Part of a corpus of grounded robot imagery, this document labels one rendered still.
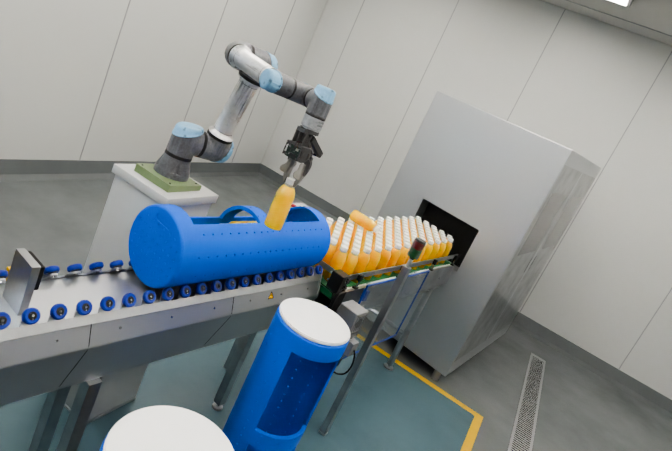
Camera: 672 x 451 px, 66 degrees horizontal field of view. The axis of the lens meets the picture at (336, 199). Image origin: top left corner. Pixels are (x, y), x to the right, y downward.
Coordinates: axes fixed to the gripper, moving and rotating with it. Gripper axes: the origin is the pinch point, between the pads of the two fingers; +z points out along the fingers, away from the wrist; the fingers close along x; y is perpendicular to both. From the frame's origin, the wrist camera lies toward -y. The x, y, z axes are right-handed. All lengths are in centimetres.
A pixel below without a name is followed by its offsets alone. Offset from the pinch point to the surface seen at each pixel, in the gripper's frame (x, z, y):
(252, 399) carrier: 25, 75, 6
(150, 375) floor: -62, 141, -43
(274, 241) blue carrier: -5.2, 28.0, -13.9
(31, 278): -17, 42, 72
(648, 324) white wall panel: 166, 55, -494
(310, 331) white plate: 32, 42, 2
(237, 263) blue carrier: -4.6, 36.2, 4.6
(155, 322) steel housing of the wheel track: -8, 58, 31
